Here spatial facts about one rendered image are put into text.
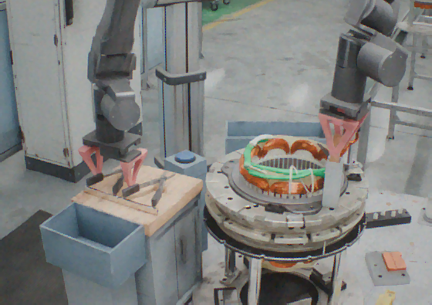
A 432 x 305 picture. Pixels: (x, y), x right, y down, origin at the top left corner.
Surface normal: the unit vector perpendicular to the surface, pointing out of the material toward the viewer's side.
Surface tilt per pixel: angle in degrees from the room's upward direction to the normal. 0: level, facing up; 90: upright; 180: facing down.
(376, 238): 0
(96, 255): 90
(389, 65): 92
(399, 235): 0
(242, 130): 90
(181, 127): 90
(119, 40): 116
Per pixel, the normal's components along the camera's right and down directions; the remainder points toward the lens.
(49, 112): -0.42, 0.38
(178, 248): 0.89, 0.19
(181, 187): 0.00, -0.91
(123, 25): 0.38, 0.73
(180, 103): 0.47, 0.37
